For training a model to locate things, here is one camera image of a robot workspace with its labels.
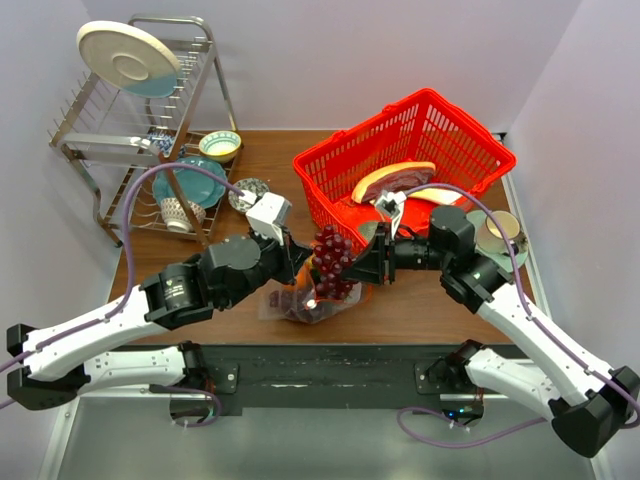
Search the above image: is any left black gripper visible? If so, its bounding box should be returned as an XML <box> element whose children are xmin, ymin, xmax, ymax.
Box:
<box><xmin>221</xmin><ymin>223</ymin><xmax>314</xmax><ymax>310</ymax></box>

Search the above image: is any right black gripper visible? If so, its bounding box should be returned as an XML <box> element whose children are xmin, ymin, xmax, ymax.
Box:
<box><xmin>340</xmin><ymin>222</ymin><xmax>450</xmax><ymax>285</ymax></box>

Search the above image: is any purple grape bunch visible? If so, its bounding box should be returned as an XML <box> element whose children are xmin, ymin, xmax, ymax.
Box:
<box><xmin>311</xmin><ymin>225</ymin><xmax>355</xmax><ymax>301</ymax></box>
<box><xmin>268</xmin><ymin>290</ymin><xmax>320</xmax><ymax>323</ymax></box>

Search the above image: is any clear zip top bag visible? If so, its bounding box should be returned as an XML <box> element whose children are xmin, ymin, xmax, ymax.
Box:
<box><xmin>257</xmin><ymin>235</ymin><xmax>372</xmax><ymax>324</ymax></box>

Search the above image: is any red plastic shopping basket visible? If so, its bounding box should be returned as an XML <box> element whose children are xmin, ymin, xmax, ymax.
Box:
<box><xmin>292</xmin><ymin>88</ymin><xmax>516</xmax><ymax>251</ymax></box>

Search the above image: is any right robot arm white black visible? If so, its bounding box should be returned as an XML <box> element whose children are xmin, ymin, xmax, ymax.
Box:
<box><xmin>341</xmin><ymin>206</ymin><xmax>639</xmax><ymax>458</ymax></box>

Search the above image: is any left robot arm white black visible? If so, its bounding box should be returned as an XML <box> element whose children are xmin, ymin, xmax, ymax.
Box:
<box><xmin>1</xmin><ymin>231</ymin><xmax>313</xmax><ymax>411</ymax></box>

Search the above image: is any green netted melon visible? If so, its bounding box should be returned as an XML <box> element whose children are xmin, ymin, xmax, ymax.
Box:
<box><xmin>358</xmin><ymin>221</ymin><xmax>378</xmax><ymax>246</ymax></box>

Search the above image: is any black white patterned bowl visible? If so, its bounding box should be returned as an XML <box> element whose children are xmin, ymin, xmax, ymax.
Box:
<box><xmin>228</xmin><ymin>178</ymin><xmax>270</xmax><ymax>213</ymax></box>

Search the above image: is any white green leek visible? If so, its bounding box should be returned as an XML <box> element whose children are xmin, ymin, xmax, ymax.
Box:
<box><xmin>409</xmin><ymin>188</ymin><xmax>462</xmax><ymax>205</ymax></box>

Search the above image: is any teal scalloped plate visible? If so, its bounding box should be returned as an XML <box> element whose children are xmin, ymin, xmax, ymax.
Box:
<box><xmin>152</xmin><ymin>156</ymin><xmax>227</xmax><ymax>209</ymax></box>

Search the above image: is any patterned bowl in rack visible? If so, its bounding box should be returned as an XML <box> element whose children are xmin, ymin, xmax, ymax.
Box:
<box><xmin>160</xmin><ymin>197</ymin><xmax>206</xmax><ymax>233</ymax></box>

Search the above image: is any cream enamel mug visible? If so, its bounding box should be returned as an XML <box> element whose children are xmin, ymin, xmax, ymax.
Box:
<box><xmin>468</xmin><ymin>210</ymin><xmax>528</xmax><ymax>255</ymax></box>

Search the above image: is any yellow rimmed teal bowl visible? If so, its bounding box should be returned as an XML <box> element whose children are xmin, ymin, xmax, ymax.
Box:
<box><xmin>198</xmin><ymin>131</ymin><xmax>242</xmax><ymax>164</ymax></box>

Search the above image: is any mint green saucer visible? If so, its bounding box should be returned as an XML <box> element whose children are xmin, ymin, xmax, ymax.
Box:
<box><xmin>475</xmin><ymin>242</ymin><xmax>529</xmax><ymax>272</ymax></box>

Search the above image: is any metal dish rack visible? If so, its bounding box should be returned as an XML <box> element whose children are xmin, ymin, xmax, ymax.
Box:
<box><xmin>50</xmin><ymin>14</ymin><xmax>237</xmax><ymax>246</ymax></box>

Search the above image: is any blue patterned dish in rack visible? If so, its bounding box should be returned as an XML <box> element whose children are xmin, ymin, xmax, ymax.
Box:
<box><xmin>147</xmin><ymin>128</ymin><xmax>176</xmax><ymax>158</ymax></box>

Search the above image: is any large white blue plate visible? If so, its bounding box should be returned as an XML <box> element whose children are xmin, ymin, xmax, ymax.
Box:
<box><xmin>76</xmin><ymin>21</ymin><xmax>182</xmax><ymax>98</ymax></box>

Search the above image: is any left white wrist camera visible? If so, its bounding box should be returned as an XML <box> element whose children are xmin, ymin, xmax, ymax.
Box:
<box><xmin>245</xmin><ymin>192</ymin><xmax>292</xmax><ymax>245</ymax></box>

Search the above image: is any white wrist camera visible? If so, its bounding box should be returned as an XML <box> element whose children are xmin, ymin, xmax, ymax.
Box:
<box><xmin>374</xmin><ymin>190</ymin><xmax>407</xmax><ymax>238</ymax></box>
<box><xmin>245</xmin><ymin>192</ymin><xmax>292</xmax><ymax>245</ymax></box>

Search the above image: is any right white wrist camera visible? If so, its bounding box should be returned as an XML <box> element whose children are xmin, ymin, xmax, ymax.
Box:
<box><xmin>374</xmin><ymin>190</ymin><xmax>407</xmax><ymax>238</ymax></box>

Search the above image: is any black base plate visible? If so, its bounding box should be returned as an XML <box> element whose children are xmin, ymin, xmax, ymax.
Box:
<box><xmin>181</xmin><ymin>344</ymin><xmax>480</xmax><ymax>415</ymax></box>

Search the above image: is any aluminium frame rail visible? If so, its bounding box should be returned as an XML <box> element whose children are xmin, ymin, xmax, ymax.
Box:
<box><xmin>488</xmin><ymin>132</ymin><xmax>614</xmax><ymax>480</ymax></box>

